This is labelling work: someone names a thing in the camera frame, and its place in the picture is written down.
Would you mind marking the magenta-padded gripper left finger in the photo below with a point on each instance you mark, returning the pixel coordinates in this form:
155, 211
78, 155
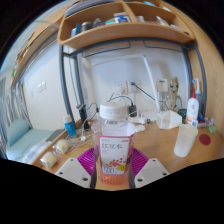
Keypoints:
75, 171

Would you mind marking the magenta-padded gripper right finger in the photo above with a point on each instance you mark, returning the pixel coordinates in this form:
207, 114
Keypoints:
151, 170

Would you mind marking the clear bottle with pink drink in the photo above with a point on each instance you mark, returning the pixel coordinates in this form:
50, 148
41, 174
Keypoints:
113, 153

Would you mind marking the round wrapped bun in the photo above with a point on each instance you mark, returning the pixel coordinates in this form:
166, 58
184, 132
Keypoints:
48, 159
62, 146

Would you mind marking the small blue bottle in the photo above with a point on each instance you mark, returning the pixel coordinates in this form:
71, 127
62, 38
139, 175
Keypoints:
70, 128

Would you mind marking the small white oval device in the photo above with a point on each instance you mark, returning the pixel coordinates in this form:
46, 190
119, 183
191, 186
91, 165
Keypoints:
140, 128

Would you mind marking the white plastic cup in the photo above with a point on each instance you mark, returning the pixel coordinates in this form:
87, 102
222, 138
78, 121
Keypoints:
185, 141

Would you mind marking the white faceted paper box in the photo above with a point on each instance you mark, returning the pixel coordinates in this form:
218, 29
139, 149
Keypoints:
168, 119

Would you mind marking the teal bed mattress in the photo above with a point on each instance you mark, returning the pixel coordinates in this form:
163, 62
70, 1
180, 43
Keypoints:
26, 140

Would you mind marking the flat round red coaster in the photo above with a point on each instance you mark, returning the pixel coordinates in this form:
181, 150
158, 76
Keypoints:
204, 139

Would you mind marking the white bottle with red pump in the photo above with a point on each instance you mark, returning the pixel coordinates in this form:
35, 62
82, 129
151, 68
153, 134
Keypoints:
192, 110

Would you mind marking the white desk lamp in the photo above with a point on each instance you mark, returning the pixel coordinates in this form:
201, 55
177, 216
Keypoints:
150, 83

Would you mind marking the wooden shelf unit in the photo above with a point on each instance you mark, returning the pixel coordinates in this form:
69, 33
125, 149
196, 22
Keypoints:
126, 30

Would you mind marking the grey metal frame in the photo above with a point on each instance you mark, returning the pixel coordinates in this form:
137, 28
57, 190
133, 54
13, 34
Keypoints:
66, 90

